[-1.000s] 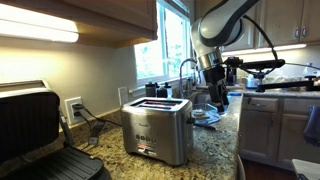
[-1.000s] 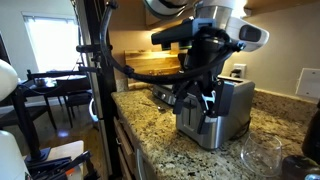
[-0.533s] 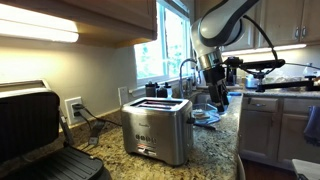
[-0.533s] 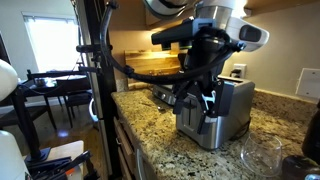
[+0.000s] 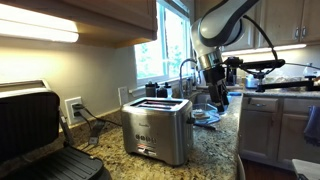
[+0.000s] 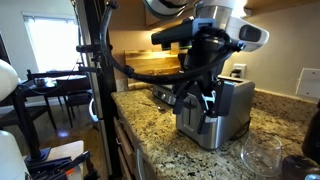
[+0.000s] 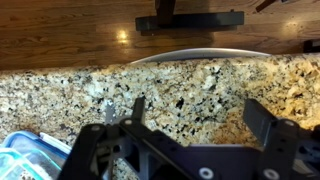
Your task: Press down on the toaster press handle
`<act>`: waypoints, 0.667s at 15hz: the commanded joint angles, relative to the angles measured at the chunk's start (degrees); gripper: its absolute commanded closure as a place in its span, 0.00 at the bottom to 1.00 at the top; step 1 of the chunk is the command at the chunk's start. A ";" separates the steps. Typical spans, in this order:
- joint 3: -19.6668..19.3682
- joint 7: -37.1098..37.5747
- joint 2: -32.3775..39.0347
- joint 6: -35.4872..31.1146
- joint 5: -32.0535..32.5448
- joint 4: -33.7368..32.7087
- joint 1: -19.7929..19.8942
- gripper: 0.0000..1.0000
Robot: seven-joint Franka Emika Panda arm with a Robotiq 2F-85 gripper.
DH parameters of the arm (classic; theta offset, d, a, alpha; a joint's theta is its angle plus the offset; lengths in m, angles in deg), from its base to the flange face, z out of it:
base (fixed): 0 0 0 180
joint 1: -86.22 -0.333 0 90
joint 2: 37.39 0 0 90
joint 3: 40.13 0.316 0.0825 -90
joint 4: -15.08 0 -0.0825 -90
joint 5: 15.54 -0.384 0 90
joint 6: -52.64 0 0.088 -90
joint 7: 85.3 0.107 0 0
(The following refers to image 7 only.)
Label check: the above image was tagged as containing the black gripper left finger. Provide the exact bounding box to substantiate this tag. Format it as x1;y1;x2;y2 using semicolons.
58;96;148;180

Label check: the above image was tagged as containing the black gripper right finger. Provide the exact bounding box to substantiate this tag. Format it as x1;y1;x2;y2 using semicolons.
242;98;302;180

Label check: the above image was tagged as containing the dark furniture foot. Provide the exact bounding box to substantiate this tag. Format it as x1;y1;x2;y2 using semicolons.
302;39;320;54

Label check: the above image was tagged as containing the black stand with base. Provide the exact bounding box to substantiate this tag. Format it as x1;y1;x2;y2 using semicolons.
134;0;245;37

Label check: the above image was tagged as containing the blue rimmed container lid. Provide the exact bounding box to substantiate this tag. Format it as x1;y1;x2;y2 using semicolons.
0;130;73;180

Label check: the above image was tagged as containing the dark wooden furniture leg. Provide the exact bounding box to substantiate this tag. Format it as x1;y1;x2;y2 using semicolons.
255;0;279;13

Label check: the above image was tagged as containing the clear plastic food container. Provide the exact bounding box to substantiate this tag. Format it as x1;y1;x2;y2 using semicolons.
0;147;46;180

